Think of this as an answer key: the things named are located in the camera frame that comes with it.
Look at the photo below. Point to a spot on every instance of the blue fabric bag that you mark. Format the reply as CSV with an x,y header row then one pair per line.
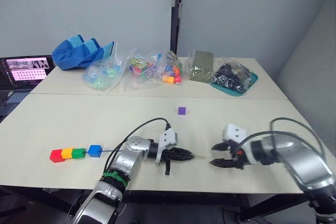
x,y
76,53

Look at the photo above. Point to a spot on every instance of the plastic bag of colourful toys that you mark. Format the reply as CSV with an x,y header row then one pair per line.
x,y
155,69

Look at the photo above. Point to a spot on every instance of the black table frame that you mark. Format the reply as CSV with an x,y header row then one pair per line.
x,y
183,197

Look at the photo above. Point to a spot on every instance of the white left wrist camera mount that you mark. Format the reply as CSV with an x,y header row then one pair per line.
x,y
168,137

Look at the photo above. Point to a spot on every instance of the yellow cube block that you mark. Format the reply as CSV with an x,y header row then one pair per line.
x,y
67,153

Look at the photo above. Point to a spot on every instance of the teal tray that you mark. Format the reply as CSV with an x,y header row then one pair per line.
x,y
253,78

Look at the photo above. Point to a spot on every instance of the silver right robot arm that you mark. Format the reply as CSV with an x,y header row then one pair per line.
x,y
302,161

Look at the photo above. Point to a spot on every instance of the purple cube block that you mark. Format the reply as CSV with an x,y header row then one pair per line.
x,y
182,111

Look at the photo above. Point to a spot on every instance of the black vertical post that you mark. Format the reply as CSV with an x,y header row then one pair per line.
x,y
176,24

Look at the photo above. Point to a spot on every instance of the blue cube block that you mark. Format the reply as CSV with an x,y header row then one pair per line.
x,y
94,151

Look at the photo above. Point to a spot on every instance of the plastic bag of blue-green pieces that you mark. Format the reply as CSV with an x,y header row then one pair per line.
x,y
103,73

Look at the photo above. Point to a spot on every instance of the green cube block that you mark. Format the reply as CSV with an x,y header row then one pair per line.
x,y
78,153

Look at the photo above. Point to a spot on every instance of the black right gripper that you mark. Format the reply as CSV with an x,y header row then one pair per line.
x,y
237,157

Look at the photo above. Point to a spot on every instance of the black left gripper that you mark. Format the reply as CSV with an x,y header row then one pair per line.
x,y
167,159

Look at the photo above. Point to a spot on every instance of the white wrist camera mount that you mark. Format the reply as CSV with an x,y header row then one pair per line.
x,y
168,137
235,132

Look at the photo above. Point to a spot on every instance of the thin blue lace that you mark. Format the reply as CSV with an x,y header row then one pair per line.
x,y
113,151

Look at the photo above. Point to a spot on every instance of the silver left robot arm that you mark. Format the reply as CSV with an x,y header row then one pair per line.
x,y
131,153

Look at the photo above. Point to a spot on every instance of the open black laptop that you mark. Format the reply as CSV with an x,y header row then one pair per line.
x,y
23,77

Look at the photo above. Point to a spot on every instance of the colourful printed box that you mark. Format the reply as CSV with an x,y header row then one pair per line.
x,y
140,64

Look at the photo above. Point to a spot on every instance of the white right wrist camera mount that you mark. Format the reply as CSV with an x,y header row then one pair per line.
x,y
235,132

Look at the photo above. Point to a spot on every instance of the plastic bag of black parts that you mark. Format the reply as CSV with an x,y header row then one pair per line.
x,y
232,77

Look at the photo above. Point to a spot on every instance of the red cube block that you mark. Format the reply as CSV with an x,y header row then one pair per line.
x,y
56,156

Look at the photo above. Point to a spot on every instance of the olive green packet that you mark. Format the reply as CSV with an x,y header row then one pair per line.
x,y
201,66

